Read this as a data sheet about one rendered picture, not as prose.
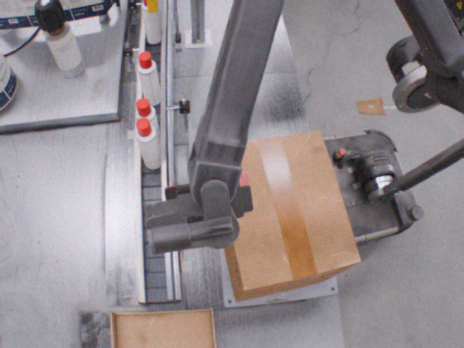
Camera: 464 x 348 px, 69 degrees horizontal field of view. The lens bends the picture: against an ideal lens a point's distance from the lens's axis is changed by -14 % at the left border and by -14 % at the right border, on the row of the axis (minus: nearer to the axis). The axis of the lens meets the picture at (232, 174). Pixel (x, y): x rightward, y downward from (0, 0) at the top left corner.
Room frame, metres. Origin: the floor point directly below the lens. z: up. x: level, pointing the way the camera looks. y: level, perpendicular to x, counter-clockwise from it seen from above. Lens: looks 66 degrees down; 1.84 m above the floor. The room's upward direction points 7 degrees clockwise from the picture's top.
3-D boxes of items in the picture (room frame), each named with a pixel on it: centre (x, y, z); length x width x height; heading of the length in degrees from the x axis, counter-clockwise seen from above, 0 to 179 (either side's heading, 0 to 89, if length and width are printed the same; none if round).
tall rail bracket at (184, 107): (0.56, 0.17, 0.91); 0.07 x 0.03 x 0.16; 102
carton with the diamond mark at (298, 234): (0.27, -0.11, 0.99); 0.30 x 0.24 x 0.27; 18
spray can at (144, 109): (0.48, 0.23, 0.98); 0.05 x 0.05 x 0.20
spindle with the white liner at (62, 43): (0.73, 0.57, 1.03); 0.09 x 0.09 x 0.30
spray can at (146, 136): (0.43, 0.21, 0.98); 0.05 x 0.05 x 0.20
